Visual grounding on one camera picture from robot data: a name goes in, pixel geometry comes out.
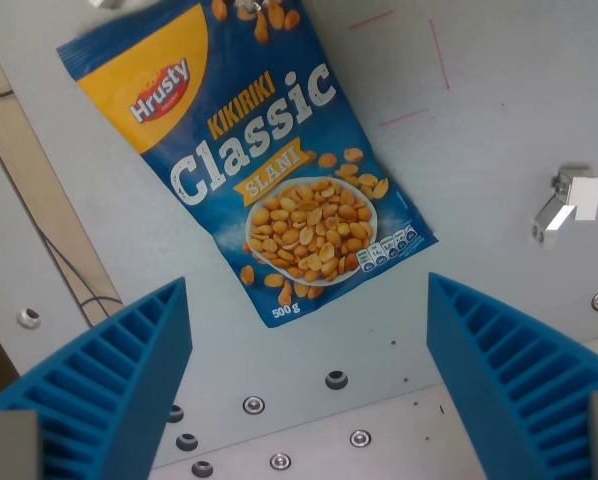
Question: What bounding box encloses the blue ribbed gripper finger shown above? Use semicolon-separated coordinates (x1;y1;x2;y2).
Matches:
425;271;598;480
0;276;195;480

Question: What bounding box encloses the light wooden board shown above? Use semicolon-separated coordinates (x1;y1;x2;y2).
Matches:
0;23;126;321

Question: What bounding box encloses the blue Hrusty peanut bag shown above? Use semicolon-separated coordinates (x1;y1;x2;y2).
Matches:
55;0;440;330

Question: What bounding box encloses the silver metal angle bracket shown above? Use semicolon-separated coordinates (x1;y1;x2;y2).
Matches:
530;166;593;248

